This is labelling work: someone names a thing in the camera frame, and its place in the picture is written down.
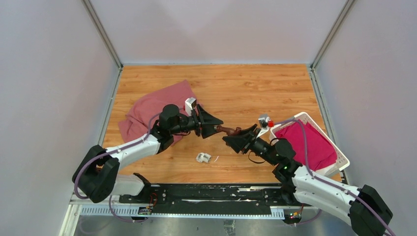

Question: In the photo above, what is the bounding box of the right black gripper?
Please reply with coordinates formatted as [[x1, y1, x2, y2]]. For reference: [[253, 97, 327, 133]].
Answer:
[[223, 123, 279, 166]]

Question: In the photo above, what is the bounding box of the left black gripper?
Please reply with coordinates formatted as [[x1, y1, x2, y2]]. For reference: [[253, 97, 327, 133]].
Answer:
[[170, 105, 223, 139]]

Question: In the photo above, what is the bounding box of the brown metal water faucet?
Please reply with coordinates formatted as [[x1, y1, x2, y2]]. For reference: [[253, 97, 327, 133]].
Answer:
[[216, 125, 236, 136]]

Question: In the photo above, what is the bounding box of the white pipe elbow fitting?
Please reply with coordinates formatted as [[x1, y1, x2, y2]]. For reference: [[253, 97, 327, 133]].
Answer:
[[196, 152, 211, 163]]

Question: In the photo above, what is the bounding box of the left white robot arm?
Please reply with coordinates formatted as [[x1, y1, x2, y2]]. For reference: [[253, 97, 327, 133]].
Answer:
[[72, 104, 224, 203]]

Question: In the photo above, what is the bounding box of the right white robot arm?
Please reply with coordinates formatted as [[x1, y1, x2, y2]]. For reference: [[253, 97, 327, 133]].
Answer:
[[216, 125, 395, 236]]

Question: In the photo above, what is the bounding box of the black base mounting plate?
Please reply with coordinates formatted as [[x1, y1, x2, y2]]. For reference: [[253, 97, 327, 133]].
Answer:
[[116, 183, 302, 216]]

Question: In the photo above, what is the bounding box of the dusty pink cloth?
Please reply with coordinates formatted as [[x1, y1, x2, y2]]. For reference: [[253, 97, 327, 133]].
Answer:
[[118, 80, 197, 143]]

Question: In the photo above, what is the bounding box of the magenta cloth in basket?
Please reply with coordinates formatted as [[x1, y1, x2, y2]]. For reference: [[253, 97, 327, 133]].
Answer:
[[273, 122, 337, 171]]

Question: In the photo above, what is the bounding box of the white plastic basket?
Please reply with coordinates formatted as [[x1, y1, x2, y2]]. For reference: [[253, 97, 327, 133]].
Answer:
[[269, 112, 350, 177]]

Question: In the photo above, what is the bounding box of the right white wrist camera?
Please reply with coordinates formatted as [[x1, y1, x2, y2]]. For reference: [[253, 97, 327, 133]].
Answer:
[[257, 114, 274, 138]]

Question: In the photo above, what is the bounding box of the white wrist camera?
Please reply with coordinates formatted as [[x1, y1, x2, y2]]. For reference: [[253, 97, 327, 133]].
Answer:
[[257, 114, 274, 138], [184, 97, 197, 116]]

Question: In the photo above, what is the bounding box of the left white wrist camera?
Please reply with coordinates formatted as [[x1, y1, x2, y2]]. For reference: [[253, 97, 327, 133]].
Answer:
[[184, 97, 197, 116]]

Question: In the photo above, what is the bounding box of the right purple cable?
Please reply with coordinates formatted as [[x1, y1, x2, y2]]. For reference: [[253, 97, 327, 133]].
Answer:
[[268, 118, 396, 236]]

